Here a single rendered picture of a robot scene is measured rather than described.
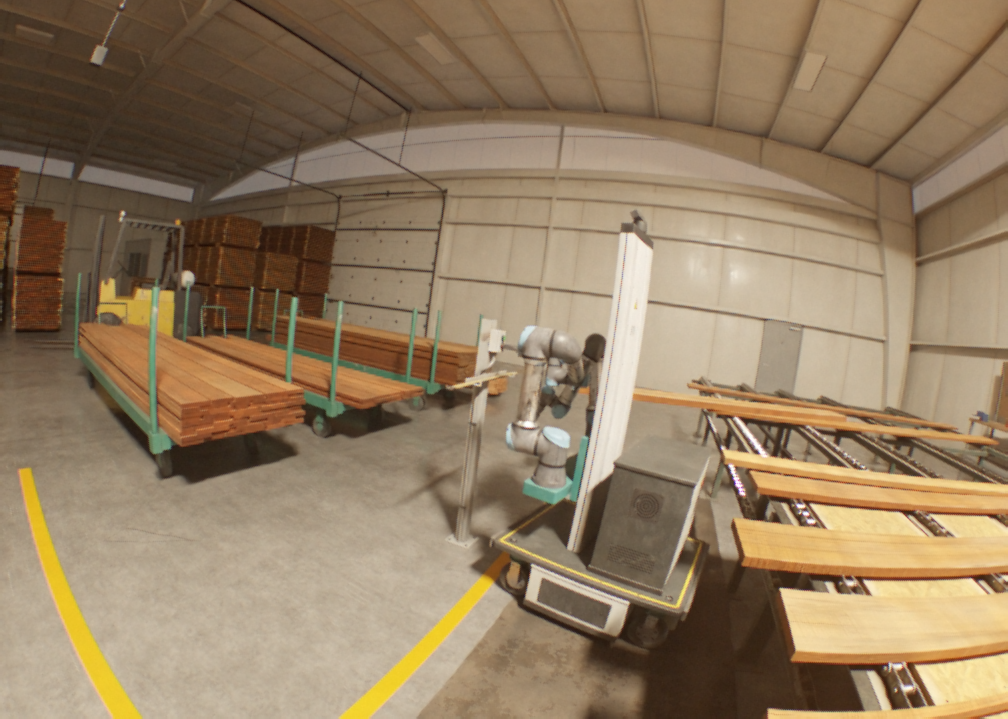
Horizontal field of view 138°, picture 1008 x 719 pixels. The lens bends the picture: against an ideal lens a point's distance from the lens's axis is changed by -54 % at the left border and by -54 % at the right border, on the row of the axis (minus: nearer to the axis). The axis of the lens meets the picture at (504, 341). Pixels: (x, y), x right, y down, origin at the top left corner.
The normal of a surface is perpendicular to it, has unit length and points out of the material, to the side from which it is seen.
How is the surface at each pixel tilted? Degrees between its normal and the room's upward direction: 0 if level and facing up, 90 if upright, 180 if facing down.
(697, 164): 90
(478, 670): 0
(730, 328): 85
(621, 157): 90
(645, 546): 90
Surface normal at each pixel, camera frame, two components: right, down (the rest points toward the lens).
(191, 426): 0.92, 0.15
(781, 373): -0.38, 0.02
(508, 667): 0.14, -0.99
